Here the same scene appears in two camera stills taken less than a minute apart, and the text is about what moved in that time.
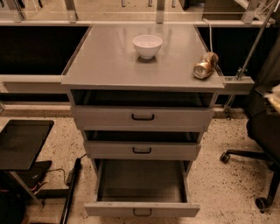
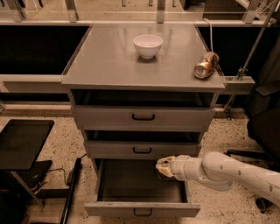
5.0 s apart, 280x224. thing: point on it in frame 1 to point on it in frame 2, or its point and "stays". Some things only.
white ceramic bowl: x=147 y=45 stays
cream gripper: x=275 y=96 to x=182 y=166
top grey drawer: x=143 y=111 stays
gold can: x=206 y=65 stays
